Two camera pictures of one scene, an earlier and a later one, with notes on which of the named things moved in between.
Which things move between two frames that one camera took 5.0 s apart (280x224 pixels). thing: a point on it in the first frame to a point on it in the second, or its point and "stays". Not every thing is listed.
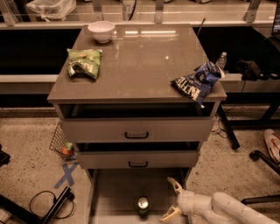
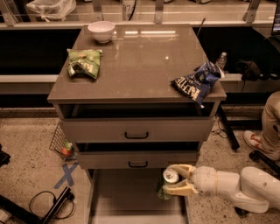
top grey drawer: [108, 122] stays
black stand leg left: [31, 215] stays
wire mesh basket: [58, 143] stays
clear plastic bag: [48, 10] stays
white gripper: [186, 202] to [206, 178]
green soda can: [143, 205] to [170, 177]
